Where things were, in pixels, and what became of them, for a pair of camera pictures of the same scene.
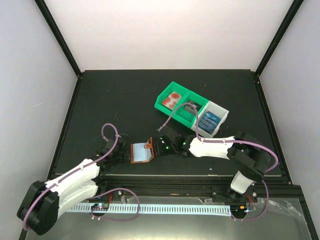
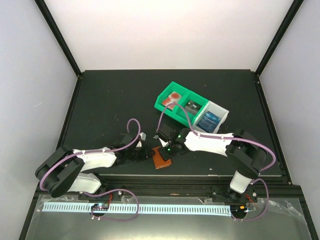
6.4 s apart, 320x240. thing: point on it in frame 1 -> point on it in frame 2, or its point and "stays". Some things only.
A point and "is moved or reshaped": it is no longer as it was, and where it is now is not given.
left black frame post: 49,19 stays
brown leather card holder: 141,153 is moved or reshaped
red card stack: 172,100 stays
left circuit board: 100,206 stays
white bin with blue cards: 210,119 stays
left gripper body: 118,159 -> 138,156
